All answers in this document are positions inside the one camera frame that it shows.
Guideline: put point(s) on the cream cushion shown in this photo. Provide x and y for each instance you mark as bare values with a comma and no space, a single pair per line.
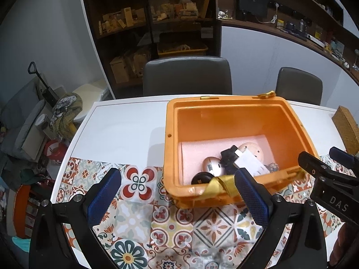
89,95

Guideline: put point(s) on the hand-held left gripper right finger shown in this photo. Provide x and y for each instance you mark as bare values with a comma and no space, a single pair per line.
251,199

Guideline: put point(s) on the red round can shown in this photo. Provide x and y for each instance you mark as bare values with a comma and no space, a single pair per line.
56,151

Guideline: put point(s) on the black shovel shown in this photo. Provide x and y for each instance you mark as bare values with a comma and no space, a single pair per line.
49,95

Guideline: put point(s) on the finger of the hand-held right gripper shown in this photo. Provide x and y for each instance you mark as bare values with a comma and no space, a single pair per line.
340,154
311,164

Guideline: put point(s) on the grey chair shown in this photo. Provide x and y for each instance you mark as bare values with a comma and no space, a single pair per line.
188,75
298,85

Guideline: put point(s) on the patterned crumpled cloth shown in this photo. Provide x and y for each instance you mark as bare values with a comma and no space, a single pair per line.
66,109

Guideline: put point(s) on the grey sofa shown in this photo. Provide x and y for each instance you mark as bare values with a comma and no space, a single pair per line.
19,117

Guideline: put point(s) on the white power adapter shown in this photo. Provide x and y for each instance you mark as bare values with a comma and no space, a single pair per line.
251,161

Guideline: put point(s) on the orange plastic crate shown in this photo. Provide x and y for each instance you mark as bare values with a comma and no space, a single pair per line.
196,112

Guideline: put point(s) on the pink foam liner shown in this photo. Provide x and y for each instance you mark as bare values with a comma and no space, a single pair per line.
193,157

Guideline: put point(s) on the orange stool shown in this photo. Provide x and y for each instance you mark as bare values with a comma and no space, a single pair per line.
22,210

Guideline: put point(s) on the silver oval case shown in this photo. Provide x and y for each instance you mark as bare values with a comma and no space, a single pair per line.
211,166

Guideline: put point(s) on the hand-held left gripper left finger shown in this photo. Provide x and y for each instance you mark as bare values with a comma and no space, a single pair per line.
105,196

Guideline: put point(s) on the tile-print tablecloth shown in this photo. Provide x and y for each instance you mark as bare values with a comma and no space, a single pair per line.
117,123

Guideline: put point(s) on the woven wicker box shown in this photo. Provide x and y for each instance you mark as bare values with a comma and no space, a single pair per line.
347,126

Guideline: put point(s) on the pink round device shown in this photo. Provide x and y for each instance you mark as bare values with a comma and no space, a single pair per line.
252,150

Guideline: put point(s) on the dark wooden shelf cabinet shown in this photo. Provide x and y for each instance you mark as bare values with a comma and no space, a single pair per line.
96,61

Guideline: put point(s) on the cardboard box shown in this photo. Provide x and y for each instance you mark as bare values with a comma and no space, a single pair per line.
117,70

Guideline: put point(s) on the teal cloth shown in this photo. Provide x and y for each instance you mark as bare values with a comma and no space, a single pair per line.
21,243

